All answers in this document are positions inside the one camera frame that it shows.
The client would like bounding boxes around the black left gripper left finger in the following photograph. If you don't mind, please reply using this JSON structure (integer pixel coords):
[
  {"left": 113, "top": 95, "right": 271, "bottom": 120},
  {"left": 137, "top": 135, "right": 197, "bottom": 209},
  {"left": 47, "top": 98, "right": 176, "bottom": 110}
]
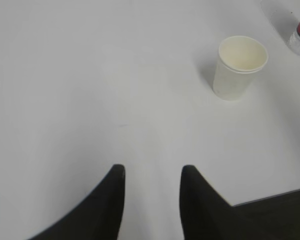
[{"left": 32, "top": 164, "right": 126, "bottom": 240}]

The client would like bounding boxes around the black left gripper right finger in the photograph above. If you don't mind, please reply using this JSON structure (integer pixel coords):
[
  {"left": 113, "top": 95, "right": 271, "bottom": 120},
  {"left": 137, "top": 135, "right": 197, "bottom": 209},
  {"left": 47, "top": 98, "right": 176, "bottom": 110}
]
[{"left": 180, "top": 165, "right": 243, "bottom": 240}]

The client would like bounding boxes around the white paper cup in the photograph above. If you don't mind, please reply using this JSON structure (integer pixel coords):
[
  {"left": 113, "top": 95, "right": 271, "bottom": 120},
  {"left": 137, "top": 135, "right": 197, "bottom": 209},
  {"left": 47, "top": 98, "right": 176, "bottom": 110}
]
[{"left": 212, "top": 35, "right": 269, "bottom": 101}]

